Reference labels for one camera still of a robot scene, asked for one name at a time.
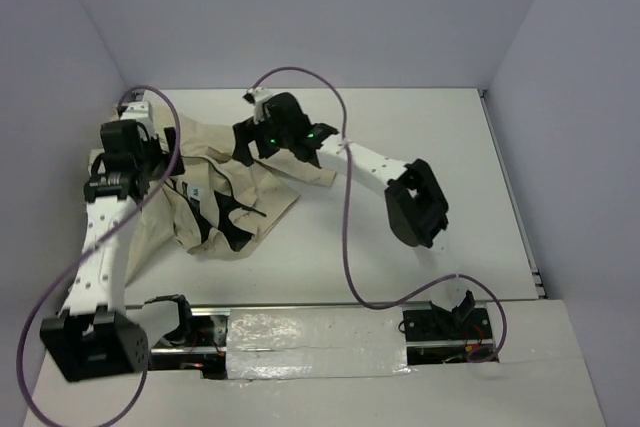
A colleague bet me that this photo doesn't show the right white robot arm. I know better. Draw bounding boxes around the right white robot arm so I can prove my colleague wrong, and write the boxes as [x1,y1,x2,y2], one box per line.
[233,87,475,338]

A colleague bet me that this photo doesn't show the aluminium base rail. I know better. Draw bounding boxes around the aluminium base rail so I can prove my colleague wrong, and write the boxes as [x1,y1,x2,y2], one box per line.
[152,307,495,381]

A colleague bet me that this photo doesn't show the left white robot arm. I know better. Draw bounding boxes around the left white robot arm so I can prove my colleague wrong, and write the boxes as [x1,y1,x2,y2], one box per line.
[39,120,184,382]

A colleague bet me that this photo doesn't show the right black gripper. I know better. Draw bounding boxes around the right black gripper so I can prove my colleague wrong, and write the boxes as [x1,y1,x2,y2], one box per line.
[234,110,294,166]

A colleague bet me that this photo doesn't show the silver tape sheet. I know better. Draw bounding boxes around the silver tape sheet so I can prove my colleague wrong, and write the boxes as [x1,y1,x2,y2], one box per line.
[226,307,410,380]

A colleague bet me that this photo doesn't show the right table edge rail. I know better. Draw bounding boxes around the right table edge rail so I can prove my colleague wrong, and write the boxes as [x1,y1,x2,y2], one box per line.
[477,89,549,300]

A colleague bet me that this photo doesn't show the beige jacket black lining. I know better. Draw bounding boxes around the beige jacket black lining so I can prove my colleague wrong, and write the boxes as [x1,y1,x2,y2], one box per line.
[125,102,335,284]

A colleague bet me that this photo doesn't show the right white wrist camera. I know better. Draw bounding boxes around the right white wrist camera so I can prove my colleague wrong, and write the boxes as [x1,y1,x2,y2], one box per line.
[243,87,273,124]

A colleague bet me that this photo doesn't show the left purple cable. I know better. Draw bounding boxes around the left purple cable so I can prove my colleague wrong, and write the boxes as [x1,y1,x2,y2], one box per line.
[18,85,182,423]

